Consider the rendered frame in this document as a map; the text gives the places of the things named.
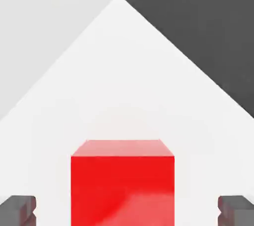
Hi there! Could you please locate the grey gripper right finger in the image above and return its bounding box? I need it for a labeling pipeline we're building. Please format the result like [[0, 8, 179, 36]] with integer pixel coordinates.
[[217, 195, 254, 226]]

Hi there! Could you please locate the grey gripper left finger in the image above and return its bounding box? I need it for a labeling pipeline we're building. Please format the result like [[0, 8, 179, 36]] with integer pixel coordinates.
[[0, 195, 37, 226]]

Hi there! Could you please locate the small red cube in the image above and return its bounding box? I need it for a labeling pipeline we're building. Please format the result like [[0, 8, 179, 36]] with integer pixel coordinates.
[[70, 139, 176, 226]]

